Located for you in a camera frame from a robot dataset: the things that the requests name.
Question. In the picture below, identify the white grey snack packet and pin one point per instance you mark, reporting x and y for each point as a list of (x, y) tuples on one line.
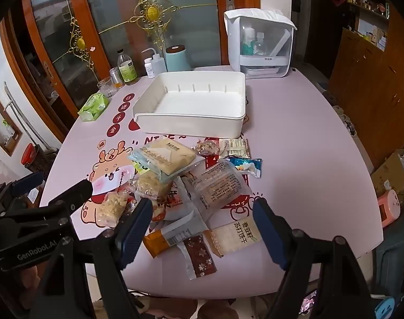
[(180, 206)]

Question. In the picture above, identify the white squeeze bottle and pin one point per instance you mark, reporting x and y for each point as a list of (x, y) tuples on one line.
[(157, 66)]

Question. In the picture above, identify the clear bottle with white cap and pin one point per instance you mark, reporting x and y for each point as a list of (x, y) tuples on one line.
[(261, 44)]

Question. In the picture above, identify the small white pill bottle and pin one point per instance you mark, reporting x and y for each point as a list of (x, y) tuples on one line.
[(149, 69)]

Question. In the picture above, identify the clear bag of puffed snacks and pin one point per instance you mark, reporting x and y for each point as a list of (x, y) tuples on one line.
[(149, 184)]

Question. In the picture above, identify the clear bag of pale cubes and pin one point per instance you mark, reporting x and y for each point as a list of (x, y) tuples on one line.
[(110, 211)]

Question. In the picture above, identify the white bottle with teal base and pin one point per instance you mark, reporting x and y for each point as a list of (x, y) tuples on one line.
[(248, 41)]

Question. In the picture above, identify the white plastic tray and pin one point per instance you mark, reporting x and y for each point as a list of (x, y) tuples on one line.
[(195, 103)]

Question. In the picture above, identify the teal canister with brown lid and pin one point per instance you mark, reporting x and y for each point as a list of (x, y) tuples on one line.
[(177, 61)]

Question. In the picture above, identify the cardboard box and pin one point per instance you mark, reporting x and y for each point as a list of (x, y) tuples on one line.
[(388, 172)]

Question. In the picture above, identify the small clear jar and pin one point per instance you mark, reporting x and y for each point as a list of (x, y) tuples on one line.
[(115, 78)]

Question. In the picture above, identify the beige cracker packet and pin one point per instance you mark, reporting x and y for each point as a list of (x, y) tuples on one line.
[(175, 154)]

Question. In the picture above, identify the orange snack packet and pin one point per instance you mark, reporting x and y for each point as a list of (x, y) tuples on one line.
[(157, 243)]

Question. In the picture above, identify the small white snack packet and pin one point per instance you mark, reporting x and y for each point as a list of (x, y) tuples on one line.
[(235, 146)]

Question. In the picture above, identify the white lidded storage box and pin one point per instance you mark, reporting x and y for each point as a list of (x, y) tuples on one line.
[(233, 46)]

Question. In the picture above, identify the blue and white snack packet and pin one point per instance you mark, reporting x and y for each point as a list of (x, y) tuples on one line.
[(248, 166)]

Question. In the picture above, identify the small gold door ornament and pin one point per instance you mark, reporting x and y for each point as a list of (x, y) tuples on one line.
[(80, 43)]

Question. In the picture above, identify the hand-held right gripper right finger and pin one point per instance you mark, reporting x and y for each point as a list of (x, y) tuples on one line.
[(268, 236)]

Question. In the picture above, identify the golden wrapped candy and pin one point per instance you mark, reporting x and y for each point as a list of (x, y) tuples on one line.
[(205, 148)]

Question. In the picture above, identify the glass tumbler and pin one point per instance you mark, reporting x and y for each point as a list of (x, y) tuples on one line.
[(105, 88)]

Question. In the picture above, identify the green label glass bottle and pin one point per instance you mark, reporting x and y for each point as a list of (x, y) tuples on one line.
[(127, 69)]

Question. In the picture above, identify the brown star printed packet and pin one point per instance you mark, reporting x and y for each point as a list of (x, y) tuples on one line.
[(197, 256)]

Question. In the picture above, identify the green tissue pack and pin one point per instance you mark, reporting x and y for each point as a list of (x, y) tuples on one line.
[(94, 106)]

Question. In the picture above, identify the wooden wall frame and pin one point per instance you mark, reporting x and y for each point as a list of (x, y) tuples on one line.
[(17, 129)]

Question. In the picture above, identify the wooden cabinet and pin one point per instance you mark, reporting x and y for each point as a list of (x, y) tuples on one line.
[(371, 83)]

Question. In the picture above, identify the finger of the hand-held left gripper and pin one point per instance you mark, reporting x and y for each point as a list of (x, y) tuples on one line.
[(75, 191), (27, 181)]

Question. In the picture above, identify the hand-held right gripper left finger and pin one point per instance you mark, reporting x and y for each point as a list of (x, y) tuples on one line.
[(135, 232)]

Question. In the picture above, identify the pale blue snack packet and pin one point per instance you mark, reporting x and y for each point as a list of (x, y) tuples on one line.
[(144, 161)]

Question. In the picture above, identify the large gold door ornament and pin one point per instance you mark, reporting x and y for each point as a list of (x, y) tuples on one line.
[(152, 11)]

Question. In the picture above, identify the red lidded container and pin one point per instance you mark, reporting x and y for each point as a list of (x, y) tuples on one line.
[(29, 154)]

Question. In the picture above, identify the soda cracker packet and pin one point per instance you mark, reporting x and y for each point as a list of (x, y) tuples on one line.
[(235, 237)]

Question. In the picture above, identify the pink appliance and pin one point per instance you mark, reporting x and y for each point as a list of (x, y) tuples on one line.
[(388, 209)]

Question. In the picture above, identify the clear packet with printed text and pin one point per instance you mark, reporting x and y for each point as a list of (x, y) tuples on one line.
[(218, 186)]

